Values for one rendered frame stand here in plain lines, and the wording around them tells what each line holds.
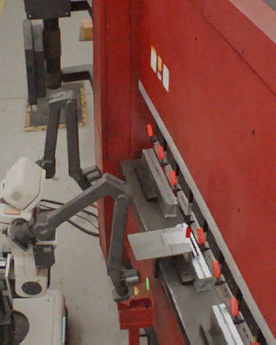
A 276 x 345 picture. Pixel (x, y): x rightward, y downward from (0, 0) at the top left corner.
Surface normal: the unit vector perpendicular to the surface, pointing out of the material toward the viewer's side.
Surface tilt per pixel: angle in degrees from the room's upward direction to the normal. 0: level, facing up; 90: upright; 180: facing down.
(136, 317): 90
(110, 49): 90
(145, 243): 0
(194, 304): 0
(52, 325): 0
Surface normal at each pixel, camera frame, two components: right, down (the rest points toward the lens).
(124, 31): 0.25, 0.57
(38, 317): 0.01, -0.81
